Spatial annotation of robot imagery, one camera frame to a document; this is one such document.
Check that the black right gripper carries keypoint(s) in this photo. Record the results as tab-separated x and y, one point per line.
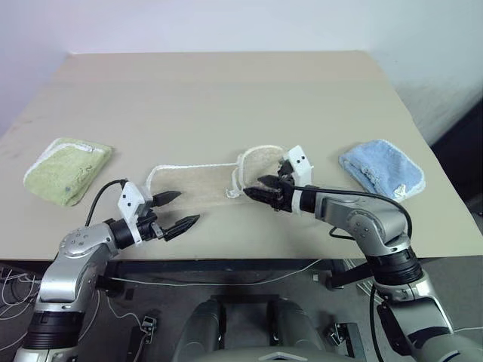
285	196

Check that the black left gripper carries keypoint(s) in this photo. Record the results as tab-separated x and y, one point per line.
148	228

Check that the beige towel with white trim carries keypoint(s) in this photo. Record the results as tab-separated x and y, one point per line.
196	181

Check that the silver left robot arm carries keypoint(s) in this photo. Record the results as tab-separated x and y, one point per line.
73	264

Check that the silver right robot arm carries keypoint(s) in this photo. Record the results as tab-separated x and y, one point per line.
364	222

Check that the folded blue towel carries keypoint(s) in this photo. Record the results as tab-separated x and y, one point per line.
381	167

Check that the folded green towel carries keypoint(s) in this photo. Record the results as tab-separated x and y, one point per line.
64	169

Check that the grey robot body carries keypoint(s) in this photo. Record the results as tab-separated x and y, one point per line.
249	332

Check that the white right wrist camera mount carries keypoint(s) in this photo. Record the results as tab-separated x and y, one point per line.
300	162

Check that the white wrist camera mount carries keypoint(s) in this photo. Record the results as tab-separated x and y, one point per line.
130	196
300	162

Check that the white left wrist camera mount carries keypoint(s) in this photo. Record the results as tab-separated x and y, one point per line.
130	196

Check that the black table frame beam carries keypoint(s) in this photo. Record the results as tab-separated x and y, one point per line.
211	267

